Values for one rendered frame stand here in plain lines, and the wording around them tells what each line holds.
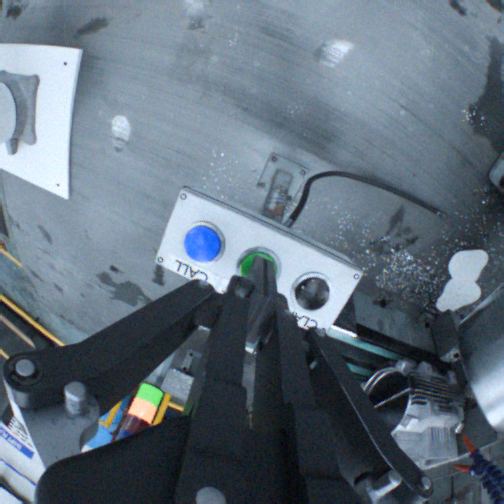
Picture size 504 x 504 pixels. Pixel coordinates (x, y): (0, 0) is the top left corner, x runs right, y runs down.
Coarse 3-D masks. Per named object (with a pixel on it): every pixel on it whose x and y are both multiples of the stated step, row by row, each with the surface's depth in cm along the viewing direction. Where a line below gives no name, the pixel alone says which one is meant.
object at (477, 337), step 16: (480, 304) 32; (496, 304) 26; (464, 320) 33; (480, 320) 28; (496, 320) 24; (464, 336) 30; (480, 336) 26; (496, 336) 23; (464, 352) 28; (480, 352) 25; (496, 352) 22; (464, 368) 27; (480, 368) 24; (496, 368) 21; (480, 384) 23; (496, 384) 21; (480, 400) 22; (496, 400) 20; (496, 416) 19; (496, 432) 20
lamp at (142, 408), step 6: (138, 402) 51; (144, 402) 52; (132, 408) 50; (138, 408) 50; (144, 408) 51; (150, 408) 51; (156, 408) 54; (138, 414) 49; (144, 414) 50; (150, 414) 51; (150, 420) 50
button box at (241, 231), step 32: (192, 192) 20; (192, 224) 20; (224, 224) 21; (256, 224) 20; (160, 256) 22; (224, 256) 21; (288, 256) 21; (320, 256) 21; (224, 288) 22; (288, 288) 22; (352, 288) 21; (320, 320) 22
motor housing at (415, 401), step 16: (384, 368) 47; (368, 384) 50; (384, 384) 50; (416, 384) 38; (432, 384) 39; (448, 384) 40; (400, 400) 51; (416, 400) 35; (464, 400) 37; (384, 416) 48; (400, 416) 49; (416, 416) 35; (448, 416) 34; (400, 432) 34; (416, 432) 35
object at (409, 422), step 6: (402, 360) 44; (396, 366) 44; (402, 366) 43; (408, 366) 42; (408, 414) 35; (408, 420) 33; (414, 420) 33; (402, 426) 34; (408, 426) 33; (414, 426) 33; (456, 426) 35; (462, 426) 34; (456, 432) 34
